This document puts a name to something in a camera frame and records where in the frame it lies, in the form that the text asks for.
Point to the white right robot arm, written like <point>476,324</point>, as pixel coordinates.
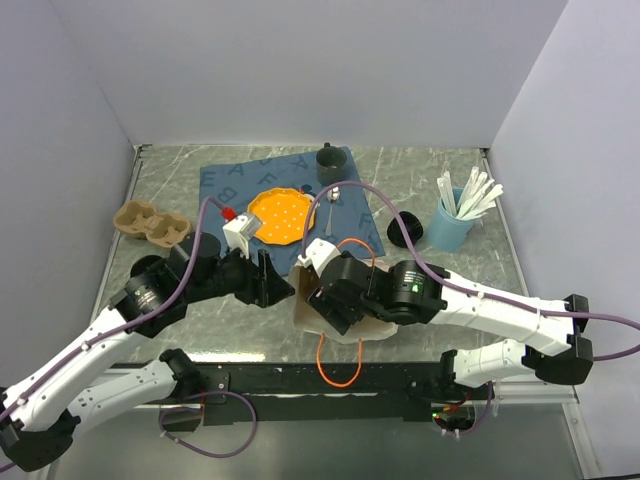
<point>536,336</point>

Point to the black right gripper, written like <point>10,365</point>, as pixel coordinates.
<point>324,303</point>

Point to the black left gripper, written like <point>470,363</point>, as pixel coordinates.
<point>263,285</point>

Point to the blue letter placemat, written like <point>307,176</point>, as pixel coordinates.
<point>235,185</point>

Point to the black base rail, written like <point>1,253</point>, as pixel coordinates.
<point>296,392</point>

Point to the aluminium frame rail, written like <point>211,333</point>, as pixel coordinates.
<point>528,392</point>

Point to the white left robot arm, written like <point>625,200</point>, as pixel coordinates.
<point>43,414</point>

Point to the white wrapped straw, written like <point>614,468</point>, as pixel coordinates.
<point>475,181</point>
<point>447,195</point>
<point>486,203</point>

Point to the orange dotted plate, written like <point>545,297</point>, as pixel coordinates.
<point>283,213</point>

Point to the dark green mug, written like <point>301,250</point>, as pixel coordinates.
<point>331,164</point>

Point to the cream paper gift bag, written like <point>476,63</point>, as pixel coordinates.
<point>304,276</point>

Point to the light blue straw cup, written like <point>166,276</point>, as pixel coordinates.
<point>446,232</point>

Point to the silver spoon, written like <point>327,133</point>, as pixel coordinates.
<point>333,195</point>

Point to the bear figure coaster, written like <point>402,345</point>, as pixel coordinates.
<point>306,190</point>

